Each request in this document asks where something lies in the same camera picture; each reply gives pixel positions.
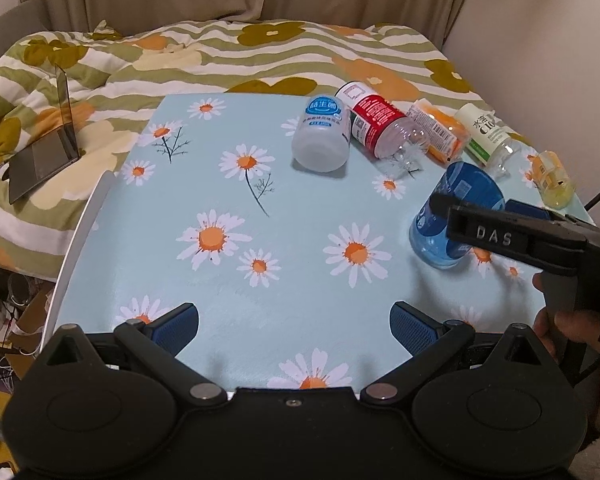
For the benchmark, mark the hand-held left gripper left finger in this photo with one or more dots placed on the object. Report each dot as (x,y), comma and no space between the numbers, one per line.
(177,326)

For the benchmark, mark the clear bottle with red label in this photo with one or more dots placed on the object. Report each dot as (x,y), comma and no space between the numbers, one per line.
(377,120)

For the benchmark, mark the small yellow bottle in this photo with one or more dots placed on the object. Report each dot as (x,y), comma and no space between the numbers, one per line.
(552,180)

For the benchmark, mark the white table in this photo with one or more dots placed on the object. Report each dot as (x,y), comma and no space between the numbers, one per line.
(75,245)

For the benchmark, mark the orange snack packet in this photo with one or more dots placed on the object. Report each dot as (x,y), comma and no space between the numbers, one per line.
(440,130)

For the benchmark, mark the daisy print tablecloth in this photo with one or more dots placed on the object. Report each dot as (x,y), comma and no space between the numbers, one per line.
(260,260)

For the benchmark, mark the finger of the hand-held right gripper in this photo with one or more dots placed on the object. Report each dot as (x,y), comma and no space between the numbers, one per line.
(495,235)
(527,209)

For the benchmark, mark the blue plastic bottle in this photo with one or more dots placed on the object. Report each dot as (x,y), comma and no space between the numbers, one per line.
(452,195)

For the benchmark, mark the cardboard box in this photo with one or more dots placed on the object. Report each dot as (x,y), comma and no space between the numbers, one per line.
(32,312)

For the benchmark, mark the person's right hand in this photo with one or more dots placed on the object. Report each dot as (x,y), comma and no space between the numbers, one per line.
(577,326)

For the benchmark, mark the clear bottle with green label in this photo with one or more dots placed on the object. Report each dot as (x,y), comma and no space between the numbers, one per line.
(485,132)

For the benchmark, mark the white bottle with blue label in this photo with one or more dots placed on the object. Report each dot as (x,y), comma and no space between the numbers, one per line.
(322,135)

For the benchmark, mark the open grey laptop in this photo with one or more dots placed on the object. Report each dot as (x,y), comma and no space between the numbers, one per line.
(45,155)

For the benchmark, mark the floral striped blanket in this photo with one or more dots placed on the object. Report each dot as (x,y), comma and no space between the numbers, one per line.
(130,75)

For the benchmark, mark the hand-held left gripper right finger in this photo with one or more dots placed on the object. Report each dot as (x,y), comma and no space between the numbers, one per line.
(412,327)

